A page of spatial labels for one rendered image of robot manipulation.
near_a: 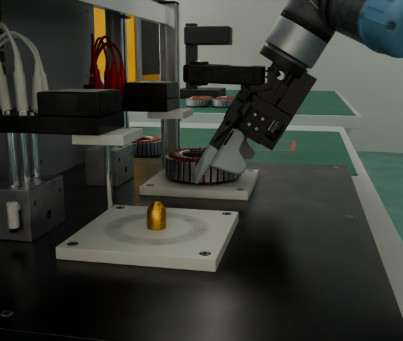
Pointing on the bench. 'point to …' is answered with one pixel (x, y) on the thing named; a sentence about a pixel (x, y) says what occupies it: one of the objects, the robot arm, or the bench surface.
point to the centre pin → (156, 216)
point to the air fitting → (13, 216)
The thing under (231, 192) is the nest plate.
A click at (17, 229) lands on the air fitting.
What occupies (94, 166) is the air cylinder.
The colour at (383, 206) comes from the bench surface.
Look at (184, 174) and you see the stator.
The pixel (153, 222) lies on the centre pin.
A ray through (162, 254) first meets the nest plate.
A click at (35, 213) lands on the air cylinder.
